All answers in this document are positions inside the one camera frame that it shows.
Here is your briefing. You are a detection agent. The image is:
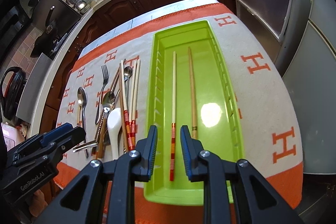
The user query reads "large steel spoon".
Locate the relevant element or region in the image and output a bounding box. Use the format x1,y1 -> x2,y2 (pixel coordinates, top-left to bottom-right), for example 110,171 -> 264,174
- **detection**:
77,86 -> 90,159

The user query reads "white ceramic soup spoon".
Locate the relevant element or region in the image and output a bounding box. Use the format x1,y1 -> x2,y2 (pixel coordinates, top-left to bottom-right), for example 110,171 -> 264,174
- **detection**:
107,107 -> 122,160

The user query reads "light chopstick red end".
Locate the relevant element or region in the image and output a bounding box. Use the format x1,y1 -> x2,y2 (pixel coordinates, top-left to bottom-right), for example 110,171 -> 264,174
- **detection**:
170,51 -> 177,181

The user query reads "small steel spoon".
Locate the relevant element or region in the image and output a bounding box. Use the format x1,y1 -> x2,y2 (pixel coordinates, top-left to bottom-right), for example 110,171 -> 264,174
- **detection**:
90,90 -> 116,156

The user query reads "long bamboo chopstick black band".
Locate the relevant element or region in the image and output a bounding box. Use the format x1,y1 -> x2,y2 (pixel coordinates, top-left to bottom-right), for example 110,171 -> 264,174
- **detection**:
188,47 -> 198,139

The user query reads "steel fork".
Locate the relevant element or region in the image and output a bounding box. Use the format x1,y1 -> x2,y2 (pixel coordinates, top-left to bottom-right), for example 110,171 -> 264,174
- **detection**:
95,64 -> 109,124

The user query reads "wide steel serving spoon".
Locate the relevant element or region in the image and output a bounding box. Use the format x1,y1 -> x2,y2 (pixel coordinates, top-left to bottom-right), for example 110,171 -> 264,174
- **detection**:
72,132 -> 110,153

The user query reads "pale chopstick orange end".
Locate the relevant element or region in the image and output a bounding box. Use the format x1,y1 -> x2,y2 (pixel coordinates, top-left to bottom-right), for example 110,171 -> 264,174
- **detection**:
131,59 -> 141,147

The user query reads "metal twisted chopstick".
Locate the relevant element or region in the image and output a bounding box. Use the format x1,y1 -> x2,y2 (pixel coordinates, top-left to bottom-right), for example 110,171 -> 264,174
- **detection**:
95,68 -> 120,141

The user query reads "person's left hand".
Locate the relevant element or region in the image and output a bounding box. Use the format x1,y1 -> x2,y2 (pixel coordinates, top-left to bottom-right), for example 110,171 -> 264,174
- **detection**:
29,189 -> 48,218

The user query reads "orange white H-pattern cloth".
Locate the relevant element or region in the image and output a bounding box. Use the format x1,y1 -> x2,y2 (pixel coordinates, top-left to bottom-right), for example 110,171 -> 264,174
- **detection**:
57,0 -> 303,223

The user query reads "green plastic utensil tray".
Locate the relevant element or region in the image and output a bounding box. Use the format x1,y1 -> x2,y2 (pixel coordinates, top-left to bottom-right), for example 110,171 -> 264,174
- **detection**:
143,20 -> 244,205

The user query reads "grey cabinet appliance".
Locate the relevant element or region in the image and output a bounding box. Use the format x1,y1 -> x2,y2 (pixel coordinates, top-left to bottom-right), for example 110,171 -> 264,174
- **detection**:
235,0 -> 311,75

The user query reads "black pot with handle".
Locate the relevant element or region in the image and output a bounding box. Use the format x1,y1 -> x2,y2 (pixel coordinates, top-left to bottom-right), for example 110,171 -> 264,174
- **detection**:
1,67 -> 27,120

